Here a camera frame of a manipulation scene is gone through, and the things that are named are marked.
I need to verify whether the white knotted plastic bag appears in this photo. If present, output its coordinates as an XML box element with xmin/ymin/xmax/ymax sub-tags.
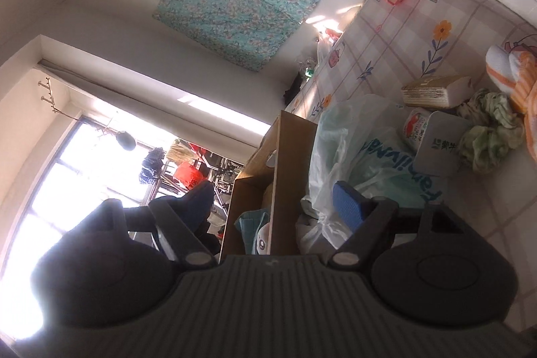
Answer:
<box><xmin>296</xmin><ymin>207</ymin><xmax>355</xmax><ymax>254</ymax></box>

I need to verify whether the teal checked towel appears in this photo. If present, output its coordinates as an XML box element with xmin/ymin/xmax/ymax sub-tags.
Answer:
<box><xmin>235</xmin><ymin>209</ymin><xmax>271</xmax><ymax>254</ymax></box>

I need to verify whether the brown cardboard box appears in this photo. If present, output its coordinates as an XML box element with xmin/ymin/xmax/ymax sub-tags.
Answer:
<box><xmin>218</xmin><ymin>110</ymin><xmax>320</xmax><ymax>256</ymax></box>

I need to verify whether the orange striped towel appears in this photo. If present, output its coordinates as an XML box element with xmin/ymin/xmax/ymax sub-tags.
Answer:
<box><xmin>486</xmin><ymin>44</ymin><xmax>537</xmax><ymax>170</ymax></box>

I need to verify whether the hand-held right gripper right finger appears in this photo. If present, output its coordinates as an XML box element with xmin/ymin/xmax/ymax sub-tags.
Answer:
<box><xmin>327</xmin><ymin>181</ymin><xmax>462</xmax><ymax>268</ymax></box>

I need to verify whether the clear plastic bag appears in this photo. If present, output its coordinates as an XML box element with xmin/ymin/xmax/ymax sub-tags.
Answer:
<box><xmin>316</xmin><ymin>31</ymin><xmax>337</xmax><ymax>66</ymax></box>

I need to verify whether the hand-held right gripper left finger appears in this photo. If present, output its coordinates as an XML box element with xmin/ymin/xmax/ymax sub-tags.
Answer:
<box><xmin>90</xmin><ymin>181</ymin><xmax>219</xmax><ymax>268</ymax></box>

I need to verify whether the red plastic bag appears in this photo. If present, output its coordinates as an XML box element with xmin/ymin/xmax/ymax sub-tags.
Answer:
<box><xmin>174</xmin><ymin>161</ymin><xmax>207</xmax><ymax>191</ymax></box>

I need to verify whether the window with dark frame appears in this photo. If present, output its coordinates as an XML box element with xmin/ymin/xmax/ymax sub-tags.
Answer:
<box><xmin>0</xmin><ymin>112</ymin><xmax>177</xmax><ymax>325</ymax></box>

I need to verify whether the gold box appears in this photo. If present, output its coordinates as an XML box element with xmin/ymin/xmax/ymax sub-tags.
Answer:
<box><xmin>401</xmin><ymin>75</ymin><xmax>473</xmax><ymax>109</ymax></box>

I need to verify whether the green white scrunchie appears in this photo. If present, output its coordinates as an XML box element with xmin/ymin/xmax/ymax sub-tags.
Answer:
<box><xmin>455</xmin><ymin>89</ymin><xmax>525</xmax><ymax>174</ymax></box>

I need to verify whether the white carton with red can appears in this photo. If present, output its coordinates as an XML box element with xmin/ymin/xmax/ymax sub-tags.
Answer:
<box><xmin>415</xmin><ymin>111</ymin><xmax>475</xmax><ymax>176</ymax></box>

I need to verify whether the translucent printed plastic bag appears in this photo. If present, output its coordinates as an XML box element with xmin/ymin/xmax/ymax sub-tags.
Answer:
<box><xmin>308</xmin><ymin>94</ymin><xmax>444</xmax><ymax>216</ymax></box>

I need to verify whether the checked printed bed sheet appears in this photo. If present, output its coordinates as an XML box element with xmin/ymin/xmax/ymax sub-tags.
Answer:
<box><xmin>285</xmin><ymin>0</ymin><xmax>537</xmax><ymax>342</ymax></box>

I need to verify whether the wall hook rack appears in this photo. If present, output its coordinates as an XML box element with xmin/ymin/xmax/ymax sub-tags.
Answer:
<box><xmin>38</xmin><ymin>78</ymin><xmax>57</xmax><ymax>113</ymax></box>

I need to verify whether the wheelchair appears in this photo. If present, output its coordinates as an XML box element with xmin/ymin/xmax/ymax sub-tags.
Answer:
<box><xmin>205</xmin><ymin>157</ymin><xmax>249</xmax><ymax>195</ymax></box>

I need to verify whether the blue hanging cloth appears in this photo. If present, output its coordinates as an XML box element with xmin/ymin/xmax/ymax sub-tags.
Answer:
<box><xmin>140</xmin><ymin>147</ymin><xmax>166</xmax><ymax>185</ymax></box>

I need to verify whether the red white can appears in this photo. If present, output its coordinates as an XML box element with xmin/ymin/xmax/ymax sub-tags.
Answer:
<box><xmin>403</xmin><ymin>108</ymin><xmax>433</xmax><ymax>153</ymax></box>

